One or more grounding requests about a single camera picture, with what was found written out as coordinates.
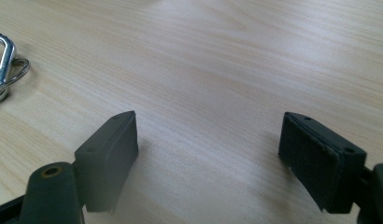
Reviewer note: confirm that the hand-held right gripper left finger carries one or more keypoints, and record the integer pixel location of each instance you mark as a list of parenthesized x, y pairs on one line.
[(107, 161)]

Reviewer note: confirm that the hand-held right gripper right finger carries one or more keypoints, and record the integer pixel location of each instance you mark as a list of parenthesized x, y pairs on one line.
[(317, 161)]

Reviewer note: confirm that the silver metal carabiner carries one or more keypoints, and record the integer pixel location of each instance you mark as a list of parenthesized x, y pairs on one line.
[(2, 67)]

